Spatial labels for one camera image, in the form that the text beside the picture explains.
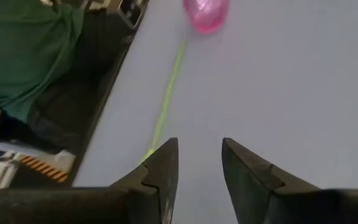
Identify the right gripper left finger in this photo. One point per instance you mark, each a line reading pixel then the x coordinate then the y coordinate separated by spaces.
pixel 104 205

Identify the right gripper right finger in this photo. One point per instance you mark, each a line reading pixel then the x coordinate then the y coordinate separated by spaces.
pixel 291 205

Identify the dark red artificial tulip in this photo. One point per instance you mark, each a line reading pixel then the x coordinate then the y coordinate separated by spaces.
pixel 166 102

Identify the pink ribbed glass vase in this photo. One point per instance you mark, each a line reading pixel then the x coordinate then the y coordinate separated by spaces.
pixel 207 15

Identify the grey ramp orange stripes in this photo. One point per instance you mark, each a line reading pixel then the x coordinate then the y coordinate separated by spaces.
pixel 45 169

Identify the person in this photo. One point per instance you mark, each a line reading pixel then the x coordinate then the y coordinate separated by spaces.
pixel 20 56

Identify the black metal table frame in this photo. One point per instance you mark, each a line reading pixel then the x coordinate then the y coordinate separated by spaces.
pixel 110 77

